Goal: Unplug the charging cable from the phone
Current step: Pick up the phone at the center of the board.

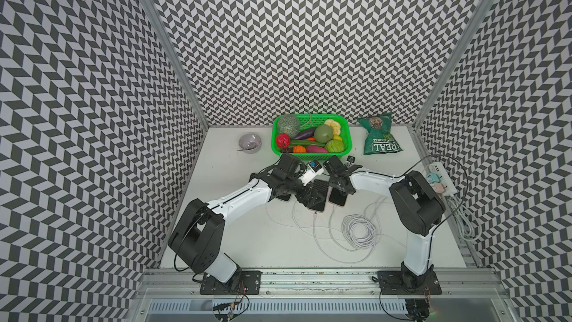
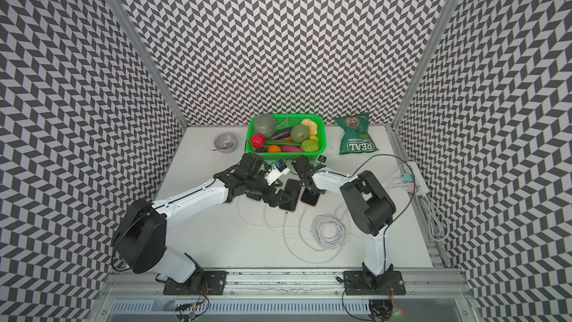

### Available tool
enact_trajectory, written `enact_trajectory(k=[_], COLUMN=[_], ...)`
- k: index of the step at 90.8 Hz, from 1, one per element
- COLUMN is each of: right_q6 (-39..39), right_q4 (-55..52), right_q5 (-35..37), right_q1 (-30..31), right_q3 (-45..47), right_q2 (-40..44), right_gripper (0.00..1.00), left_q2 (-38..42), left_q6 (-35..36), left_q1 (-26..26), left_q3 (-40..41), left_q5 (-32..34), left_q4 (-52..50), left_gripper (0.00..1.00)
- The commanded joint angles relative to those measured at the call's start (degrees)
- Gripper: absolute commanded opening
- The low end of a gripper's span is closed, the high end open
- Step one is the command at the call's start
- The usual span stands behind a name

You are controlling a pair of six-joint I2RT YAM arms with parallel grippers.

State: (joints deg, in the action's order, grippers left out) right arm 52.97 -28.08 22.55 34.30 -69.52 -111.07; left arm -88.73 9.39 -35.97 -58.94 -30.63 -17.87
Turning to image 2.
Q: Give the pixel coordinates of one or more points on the netted green melon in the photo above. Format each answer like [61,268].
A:
[264,124]

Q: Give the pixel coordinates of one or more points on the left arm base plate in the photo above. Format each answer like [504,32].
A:
[209,282]

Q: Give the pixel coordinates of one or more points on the purple eggplant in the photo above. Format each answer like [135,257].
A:
[282,134]

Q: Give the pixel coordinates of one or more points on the lilac bowl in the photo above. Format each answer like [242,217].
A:
[226,143]

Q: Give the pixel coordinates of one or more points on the pale green round fruit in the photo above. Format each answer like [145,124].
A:
[299,133]

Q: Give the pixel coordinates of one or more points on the green chips bag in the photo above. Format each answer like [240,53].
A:
[356,138]

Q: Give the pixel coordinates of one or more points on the magenta sweet potato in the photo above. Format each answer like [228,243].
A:
[291,149]

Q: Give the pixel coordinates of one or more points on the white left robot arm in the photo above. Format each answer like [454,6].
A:
[140,239]

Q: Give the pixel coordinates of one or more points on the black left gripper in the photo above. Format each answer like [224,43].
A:
[268,197]

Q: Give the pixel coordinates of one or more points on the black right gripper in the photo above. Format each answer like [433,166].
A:
[319,191]

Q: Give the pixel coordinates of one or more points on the green plastic basket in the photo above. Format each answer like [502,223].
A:
[287,121]

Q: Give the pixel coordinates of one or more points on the teal usb plug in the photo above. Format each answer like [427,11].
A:
[407,178]

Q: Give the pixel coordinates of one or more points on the green cabbage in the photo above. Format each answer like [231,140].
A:
[310,146]

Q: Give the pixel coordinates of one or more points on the green cucumber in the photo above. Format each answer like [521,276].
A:
[282,142]

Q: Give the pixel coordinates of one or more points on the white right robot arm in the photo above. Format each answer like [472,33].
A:
[369,205]

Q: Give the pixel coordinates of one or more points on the red strawberry toy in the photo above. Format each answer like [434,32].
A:
[257,141]

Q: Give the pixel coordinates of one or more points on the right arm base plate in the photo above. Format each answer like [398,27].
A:
[364,283]

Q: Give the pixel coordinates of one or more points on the white usb power strip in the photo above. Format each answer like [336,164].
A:
[413,168]

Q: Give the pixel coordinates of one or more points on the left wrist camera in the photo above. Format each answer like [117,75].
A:
[277,170]

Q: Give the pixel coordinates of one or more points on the orange pumpkin toy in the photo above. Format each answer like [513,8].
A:
[274,149]

